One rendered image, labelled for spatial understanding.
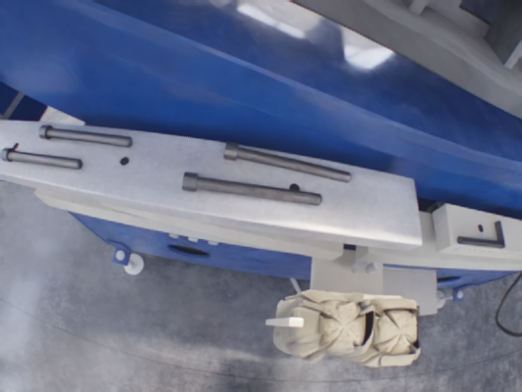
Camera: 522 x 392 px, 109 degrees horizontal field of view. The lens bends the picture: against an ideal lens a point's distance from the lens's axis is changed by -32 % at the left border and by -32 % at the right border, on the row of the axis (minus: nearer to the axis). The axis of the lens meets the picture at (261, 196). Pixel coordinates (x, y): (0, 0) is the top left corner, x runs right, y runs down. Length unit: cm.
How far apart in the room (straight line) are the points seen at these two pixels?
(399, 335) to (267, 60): 48
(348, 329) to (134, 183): 40
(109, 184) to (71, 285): 104
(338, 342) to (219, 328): 89
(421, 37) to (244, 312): 117
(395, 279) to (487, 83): 64
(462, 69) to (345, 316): 38
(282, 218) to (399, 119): 25
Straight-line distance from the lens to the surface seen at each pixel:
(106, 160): 52
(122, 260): 118
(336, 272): 74
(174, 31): 39
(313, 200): 44
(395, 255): 65
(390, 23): 35
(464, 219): 72
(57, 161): 55
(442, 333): 171
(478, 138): 61
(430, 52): 38
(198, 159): 48
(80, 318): 144
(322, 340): 41
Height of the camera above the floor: 125
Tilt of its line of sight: 63 degrees down
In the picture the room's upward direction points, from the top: 15 degrees clockwise
